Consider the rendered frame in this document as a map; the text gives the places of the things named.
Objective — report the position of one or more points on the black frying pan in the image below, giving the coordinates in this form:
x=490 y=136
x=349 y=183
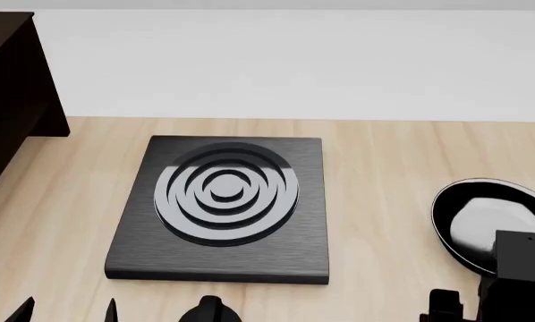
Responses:
x=446 y=208

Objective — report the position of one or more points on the black electric stove burner plate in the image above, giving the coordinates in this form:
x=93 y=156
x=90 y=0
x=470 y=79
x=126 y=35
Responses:
x=133 y=255

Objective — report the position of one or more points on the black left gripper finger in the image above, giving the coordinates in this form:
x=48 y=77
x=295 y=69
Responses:
x=111 y=312
x=22 y=312

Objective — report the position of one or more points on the dark brown wooden cabinet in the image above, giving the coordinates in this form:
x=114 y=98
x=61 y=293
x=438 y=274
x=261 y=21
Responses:
x=12 y=100

